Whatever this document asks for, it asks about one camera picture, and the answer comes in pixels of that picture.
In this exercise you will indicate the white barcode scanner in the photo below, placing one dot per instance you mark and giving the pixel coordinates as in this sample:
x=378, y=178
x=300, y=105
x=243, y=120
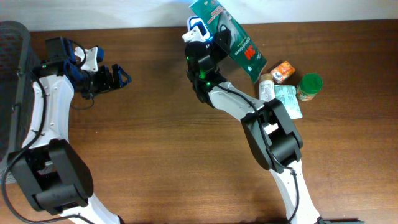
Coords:
x=195, y=21

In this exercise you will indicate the green wipes package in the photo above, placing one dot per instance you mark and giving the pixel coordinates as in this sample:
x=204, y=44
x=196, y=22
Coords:
x=242, y=48

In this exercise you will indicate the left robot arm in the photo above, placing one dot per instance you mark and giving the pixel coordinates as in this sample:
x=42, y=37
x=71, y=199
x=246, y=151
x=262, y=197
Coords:
x=50, y=173

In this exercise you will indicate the grey plastic basket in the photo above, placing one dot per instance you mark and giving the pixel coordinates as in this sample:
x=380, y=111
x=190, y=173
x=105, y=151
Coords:
x=17, y=96

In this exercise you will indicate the teal tissue pack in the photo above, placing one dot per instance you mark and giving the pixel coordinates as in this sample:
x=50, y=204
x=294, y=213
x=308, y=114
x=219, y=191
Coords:
x=287, y=95

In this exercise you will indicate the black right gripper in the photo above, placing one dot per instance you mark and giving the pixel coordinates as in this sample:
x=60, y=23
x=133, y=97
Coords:
x=220, y=45

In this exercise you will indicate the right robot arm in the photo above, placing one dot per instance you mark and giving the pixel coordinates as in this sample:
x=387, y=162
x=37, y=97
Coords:
x=273, y=139

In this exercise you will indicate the orange tissue pack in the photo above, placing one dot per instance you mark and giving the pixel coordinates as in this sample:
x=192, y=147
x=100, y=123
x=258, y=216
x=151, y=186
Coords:
x=282, y=72

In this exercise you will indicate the green lid jar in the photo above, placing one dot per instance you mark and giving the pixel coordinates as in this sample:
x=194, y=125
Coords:
x=309, y=87

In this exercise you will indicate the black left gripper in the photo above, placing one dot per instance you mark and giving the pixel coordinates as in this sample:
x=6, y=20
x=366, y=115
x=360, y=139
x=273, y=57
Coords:
x=104, y=78

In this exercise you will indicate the white tube gold cap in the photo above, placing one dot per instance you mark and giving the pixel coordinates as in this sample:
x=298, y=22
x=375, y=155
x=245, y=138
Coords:
x=266, y=87

